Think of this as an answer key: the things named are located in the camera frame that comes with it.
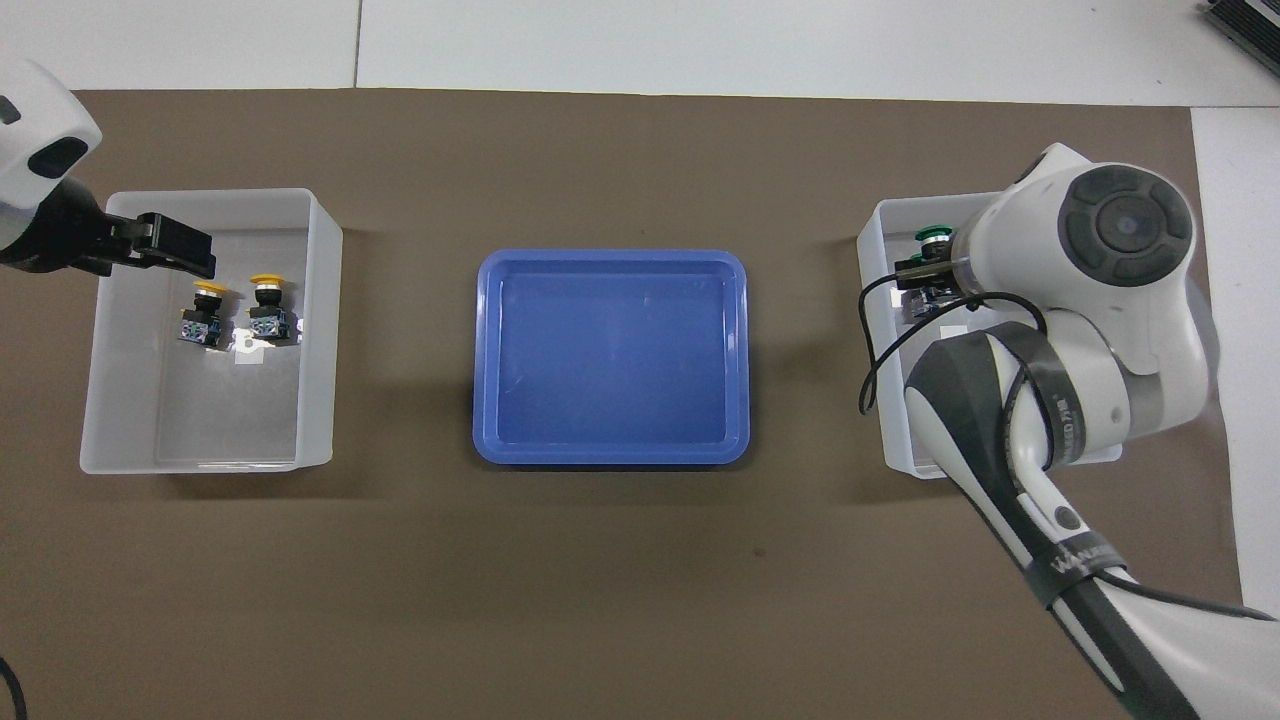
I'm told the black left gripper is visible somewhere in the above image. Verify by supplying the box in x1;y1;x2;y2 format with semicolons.
0;183;218;281

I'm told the green push button switch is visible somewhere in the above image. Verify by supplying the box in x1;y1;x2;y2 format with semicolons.
903;225;963;323

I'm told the yellow push button switch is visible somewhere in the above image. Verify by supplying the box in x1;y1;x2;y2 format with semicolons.
247;273;293;344
178;282;229;349

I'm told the translucent white plastic box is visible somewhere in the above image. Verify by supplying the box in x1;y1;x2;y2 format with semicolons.
857;193;1123;480
80;188;344;475

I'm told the blue plastic tray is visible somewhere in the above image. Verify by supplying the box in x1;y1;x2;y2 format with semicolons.
472;249;751;468

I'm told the black ribbed metal device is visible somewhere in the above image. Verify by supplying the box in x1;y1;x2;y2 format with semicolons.
1200;0;1280;66

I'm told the brown paper table mat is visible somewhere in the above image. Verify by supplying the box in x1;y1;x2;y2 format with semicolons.
0;88;1256;720

